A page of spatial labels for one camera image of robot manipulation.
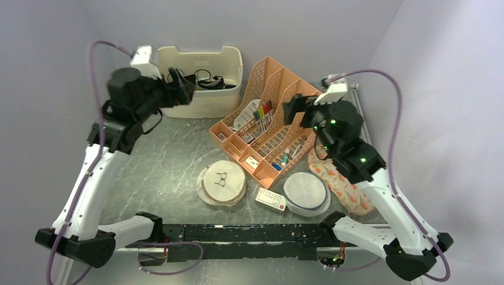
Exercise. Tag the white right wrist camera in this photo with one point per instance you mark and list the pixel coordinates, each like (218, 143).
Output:
(336, 86)

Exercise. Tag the orange patterned fabric bag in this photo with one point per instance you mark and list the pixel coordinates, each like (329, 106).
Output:
(352, 199)

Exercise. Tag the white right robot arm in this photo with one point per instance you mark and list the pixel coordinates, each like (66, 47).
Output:
(411, 246)

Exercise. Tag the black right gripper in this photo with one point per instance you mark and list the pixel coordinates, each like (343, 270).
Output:
(298, 104)

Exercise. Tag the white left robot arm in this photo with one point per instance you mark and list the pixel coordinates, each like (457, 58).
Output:
(77, 233)

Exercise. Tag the cream plastic laundry basket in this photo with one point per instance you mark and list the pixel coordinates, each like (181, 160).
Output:
(226, 63)

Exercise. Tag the black face mask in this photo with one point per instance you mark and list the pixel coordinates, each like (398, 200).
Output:
(194, 78)

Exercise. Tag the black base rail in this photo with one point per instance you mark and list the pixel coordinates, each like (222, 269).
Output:
(254, 241)

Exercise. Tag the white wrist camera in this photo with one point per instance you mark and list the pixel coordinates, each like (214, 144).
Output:
(336, 86)
(145, 59)

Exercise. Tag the black white bra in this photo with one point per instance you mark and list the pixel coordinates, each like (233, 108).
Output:
(213, 83)

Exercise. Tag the green white glue stick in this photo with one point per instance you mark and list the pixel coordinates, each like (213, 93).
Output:
(285, 157)

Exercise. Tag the white red card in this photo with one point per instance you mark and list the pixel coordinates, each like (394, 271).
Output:
(271, 199)

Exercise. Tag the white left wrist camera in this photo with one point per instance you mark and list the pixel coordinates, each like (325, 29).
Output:
(145, 59)

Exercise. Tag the peach plastic desk organizer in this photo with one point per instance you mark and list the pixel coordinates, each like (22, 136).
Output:
(259, 151)

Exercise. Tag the white mesh laundry bag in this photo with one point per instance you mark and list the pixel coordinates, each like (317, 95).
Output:
(223, 183)

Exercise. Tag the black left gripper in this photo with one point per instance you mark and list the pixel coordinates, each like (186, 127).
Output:
(180, 95)

